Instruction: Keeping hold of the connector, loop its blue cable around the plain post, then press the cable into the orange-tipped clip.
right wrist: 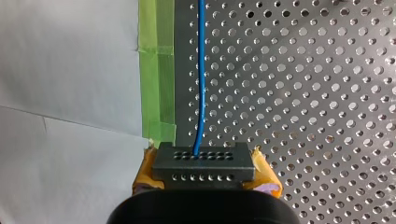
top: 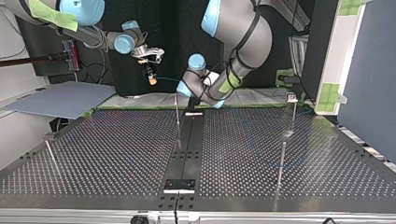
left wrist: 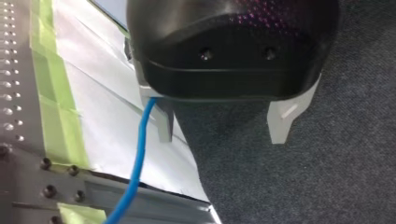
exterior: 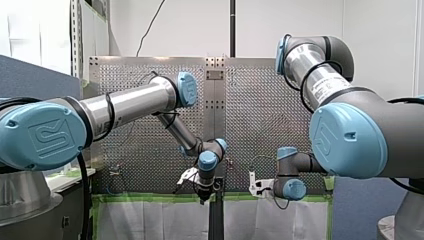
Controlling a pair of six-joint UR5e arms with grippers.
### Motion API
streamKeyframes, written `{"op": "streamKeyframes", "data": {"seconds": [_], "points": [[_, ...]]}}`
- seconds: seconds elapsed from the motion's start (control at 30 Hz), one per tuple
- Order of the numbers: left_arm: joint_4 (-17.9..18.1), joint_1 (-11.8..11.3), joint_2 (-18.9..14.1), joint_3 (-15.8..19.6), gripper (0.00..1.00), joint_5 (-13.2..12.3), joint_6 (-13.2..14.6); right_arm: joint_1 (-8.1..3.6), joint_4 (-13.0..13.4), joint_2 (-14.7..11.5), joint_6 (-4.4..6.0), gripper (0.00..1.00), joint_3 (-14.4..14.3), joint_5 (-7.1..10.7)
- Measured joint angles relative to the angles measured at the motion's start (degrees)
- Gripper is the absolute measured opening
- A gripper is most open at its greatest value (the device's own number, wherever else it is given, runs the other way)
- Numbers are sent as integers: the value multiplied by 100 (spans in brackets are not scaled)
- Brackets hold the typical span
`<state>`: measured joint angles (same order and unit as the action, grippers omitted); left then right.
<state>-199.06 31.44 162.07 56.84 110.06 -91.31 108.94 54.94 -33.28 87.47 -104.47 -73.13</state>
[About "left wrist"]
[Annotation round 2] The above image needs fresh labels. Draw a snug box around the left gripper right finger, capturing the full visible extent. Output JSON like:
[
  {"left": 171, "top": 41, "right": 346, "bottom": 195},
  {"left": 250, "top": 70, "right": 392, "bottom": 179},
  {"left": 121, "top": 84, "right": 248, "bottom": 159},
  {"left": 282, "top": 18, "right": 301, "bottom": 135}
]
[{"left": 266, "top": 74, "right": 322, "bottom": 146}]

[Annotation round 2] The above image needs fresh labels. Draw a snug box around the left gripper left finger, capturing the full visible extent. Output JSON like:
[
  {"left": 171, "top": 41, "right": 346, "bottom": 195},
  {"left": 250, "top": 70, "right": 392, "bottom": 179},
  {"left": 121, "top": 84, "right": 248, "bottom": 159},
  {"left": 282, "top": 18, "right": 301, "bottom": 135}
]
[{"left": 138, "top": 85, "right": 175, "bottom": 144}]

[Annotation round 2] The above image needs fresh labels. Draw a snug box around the blue cable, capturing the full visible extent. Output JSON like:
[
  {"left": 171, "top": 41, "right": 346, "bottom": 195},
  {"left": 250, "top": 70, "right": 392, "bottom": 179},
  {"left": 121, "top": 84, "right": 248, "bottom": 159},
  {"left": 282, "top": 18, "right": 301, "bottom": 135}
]
[{"left": 102, "top": 96, "right": 158, "bottom": 224}]

